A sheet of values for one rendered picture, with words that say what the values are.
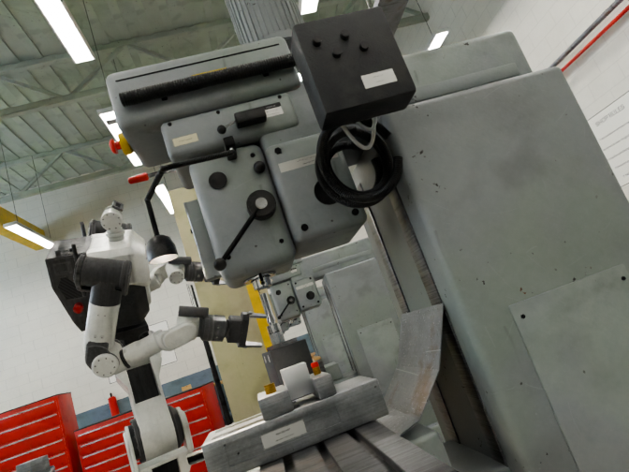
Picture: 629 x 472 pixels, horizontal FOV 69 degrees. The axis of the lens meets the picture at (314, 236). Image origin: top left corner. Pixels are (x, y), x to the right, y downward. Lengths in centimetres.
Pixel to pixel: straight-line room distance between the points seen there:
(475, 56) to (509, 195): 47
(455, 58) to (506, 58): 15
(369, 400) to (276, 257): 39
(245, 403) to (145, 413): 126
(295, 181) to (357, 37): 35
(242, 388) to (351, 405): 199
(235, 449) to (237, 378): 197
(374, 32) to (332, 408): 76
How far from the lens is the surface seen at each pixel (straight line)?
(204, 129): 117
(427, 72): 135
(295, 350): 146
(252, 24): 139
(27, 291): 1138
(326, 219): 109
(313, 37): 99
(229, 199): 112
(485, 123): 118
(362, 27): 104
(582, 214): 121
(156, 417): 169
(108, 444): 608
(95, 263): 151
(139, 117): 120
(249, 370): 288
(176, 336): 154
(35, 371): 1116
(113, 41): 805
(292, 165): 113
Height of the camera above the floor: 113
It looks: 12 degrees up
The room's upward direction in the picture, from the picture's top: 19 degrees counter-clockwise
